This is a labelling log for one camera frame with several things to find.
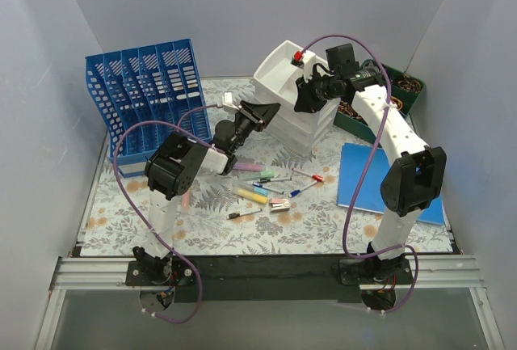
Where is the white drawer organizer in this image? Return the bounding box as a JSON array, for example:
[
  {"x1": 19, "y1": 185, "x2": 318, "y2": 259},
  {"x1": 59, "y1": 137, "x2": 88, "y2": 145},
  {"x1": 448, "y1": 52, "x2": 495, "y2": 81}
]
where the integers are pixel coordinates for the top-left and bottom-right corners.
[{"x1": 254, "y1": 40, "x2": 339, "y2": 156}]

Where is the pink stapler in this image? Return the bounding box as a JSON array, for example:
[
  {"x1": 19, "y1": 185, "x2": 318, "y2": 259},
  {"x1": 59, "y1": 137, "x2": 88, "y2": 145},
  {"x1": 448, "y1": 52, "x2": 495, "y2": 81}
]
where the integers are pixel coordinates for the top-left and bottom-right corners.
[{"x1": 269, "y1": 198, "x2": 292, "y2": 213}]

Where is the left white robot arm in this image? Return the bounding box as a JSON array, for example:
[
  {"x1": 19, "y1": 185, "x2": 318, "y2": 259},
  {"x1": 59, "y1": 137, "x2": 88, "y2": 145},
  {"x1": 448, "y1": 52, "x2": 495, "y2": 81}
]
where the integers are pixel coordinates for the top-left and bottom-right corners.
[{"x1": 132, "y1": 92, "x2": 281, "y2": 285}]

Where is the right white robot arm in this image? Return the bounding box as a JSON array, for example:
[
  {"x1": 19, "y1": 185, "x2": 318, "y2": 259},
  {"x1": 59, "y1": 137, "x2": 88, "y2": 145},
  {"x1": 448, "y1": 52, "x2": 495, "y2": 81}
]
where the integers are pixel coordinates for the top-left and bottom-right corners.
[{"x1": 291, "y1": 44, "x2": 447, "y2": 284}]

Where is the purple highlighter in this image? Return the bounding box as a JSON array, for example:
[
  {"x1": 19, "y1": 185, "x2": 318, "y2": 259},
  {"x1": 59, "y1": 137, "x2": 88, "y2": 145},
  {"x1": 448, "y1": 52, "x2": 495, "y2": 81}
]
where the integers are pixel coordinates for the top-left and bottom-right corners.
[{"x1": 233, "y1": 162, "x2": 266, "y2": 172}]

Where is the green highlighter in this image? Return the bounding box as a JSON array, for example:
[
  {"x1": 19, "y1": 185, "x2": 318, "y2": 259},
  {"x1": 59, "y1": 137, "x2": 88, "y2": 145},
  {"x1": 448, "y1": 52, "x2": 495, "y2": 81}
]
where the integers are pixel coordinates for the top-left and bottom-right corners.
[{"x1": 239, "y1": 170, "x2": 275, "y2": 181}]

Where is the black cap marker middle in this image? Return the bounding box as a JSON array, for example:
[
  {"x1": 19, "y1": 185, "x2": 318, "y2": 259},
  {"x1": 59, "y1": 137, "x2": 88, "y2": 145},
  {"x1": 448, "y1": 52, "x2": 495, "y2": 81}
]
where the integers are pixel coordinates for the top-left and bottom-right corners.
[{"x1": 257, "y1": 177, "x2": 292, "y2": 184}]

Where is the black cap marker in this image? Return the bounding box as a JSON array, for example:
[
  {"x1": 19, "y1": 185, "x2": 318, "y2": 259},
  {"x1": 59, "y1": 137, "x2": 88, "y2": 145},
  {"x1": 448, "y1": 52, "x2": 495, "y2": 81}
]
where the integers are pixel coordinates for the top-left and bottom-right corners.
[
  {"x1": 257, "y1": 177, "x2": 292, "y2": 184},
  {"x1": 227, "y1": 209, "x2": 263, "y2": 220}
]

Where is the blue highlighter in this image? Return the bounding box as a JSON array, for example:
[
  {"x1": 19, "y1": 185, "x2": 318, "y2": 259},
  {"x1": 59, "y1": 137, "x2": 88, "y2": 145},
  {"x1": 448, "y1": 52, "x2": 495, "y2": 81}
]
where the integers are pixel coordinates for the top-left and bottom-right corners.
[{"x1": 233, "y1": 180, "x2": 268, "y2": 196}]

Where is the blue notebook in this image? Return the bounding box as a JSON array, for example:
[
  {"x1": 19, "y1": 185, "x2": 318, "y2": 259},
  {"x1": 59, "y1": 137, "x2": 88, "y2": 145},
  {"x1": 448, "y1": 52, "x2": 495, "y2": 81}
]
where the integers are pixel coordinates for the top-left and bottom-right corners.
[{"x1": 337, "y1": 143, "x2": 445, "y2": 226}]

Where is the blue pen marker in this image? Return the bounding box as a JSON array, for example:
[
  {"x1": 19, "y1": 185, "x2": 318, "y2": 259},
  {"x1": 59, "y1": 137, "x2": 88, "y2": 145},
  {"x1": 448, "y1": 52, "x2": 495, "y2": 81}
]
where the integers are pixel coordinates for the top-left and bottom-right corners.
[{"x1": 252, "y1": 182, "x2": 285, "y2": 195}]

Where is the yellow highlighter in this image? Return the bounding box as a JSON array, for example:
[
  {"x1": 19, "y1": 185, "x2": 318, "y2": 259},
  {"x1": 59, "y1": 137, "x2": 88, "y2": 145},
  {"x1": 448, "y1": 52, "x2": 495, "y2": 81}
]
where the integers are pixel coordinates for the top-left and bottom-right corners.
[{"x1": 232, "y1": 188, "x2": 267, "y2": 205}]

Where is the red cap marker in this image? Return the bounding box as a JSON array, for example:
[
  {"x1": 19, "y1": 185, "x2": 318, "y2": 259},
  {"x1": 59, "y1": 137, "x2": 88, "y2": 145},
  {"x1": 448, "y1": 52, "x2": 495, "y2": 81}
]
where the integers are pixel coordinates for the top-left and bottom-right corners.
[{"x1": 292, "y1": 167, "x2": 324, "y2": 182}]

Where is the blue cap marker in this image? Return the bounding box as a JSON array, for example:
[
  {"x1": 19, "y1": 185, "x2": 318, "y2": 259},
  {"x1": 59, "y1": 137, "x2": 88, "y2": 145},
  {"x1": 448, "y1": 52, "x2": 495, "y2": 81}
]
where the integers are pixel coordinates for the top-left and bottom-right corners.
[{"x1": 288, "y1": 180, "x2": 318, "y2": 198}]

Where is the green compartment tray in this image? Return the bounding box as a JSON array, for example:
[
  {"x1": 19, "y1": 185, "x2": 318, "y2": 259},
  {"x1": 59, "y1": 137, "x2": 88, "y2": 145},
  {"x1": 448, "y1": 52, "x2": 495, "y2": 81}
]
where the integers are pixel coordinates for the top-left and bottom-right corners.
[{"x1": 331, "y1": 58, "x2": 427, "y2": 145}]

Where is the black cap marker front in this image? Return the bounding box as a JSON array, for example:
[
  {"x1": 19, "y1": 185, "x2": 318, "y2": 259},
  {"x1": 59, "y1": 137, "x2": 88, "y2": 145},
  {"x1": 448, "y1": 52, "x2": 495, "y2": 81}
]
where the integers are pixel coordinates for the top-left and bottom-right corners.
[{"x1": 227, "y1": 209, "x2": 263, "y2": 220}]

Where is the orange pink highlighter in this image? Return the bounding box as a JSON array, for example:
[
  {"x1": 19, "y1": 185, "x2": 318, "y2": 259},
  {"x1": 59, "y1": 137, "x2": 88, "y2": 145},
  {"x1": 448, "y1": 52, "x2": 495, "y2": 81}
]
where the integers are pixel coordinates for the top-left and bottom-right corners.
[{"x1": 181, "y1": 189, "x2": 191, "y2": 214}]

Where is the blue plastic file rack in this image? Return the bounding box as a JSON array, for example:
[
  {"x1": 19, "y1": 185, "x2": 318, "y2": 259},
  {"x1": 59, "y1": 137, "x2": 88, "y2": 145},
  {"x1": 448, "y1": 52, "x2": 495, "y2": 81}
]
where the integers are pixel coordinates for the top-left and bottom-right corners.
[{"x1": 86, "y1": 39, "x2": 212, "y2": 178}]

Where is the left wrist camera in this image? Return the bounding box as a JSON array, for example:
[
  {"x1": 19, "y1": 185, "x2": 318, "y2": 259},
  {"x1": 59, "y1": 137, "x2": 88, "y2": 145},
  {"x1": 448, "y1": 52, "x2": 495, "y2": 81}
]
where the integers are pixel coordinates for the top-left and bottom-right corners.
[{"x1": 221, "y1": 92, "x2": 242, "y2": 113}]

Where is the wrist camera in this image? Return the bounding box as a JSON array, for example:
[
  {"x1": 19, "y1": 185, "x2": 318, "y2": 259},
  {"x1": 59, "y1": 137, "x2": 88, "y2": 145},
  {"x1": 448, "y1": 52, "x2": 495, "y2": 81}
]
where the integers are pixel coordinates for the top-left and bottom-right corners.
[
  {"x1": 291, "y1": 51, "x2": 320, "y2": 82},
  {"x1": 221, "y1": 92, "x2": 242, "y2": 113}
]

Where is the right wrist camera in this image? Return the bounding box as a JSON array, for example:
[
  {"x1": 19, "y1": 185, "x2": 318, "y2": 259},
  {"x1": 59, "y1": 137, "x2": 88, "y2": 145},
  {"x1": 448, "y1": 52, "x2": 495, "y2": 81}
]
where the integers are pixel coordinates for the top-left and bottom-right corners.
[{"x1": 291, "y1": 51, "x2": 320, "y2": 82}]

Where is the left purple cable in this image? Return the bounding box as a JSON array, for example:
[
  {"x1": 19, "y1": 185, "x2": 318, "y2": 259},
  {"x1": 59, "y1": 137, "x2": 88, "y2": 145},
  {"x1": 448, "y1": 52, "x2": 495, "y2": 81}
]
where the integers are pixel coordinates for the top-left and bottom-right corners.
[{"x1": 112, "y1": 103, "x2": 225, "y2": 325}]

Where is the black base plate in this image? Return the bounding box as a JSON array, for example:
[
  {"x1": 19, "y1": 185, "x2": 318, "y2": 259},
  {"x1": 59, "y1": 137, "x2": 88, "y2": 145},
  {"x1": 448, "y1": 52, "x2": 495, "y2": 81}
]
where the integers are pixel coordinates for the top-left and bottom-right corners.
[{"x1": 125, "y1": 254, "x2": 413, "y2": 303}]

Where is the aluminium frame rail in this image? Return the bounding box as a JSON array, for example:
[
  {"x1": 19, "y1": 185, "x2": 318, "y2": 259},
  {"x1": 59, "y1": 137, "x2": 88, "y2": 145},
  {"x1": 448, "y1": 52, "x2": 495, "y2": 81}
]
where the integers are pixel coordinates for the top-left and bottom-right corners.
[{"x1": 36, "y1": 253, "x2": 504, "y2": 349}]

